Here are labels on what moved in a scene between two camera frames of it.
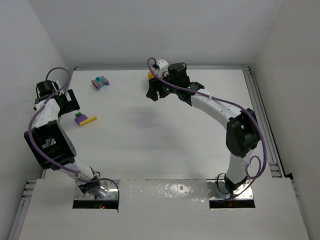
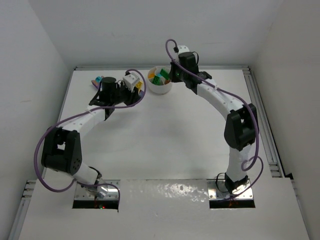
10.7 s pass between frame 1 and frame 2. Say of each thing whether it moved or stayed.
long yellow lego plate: moved
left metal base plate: stayed
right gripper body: moved
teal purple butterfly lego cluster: stayed
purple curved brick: moved
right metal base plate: stayed
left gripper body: moved
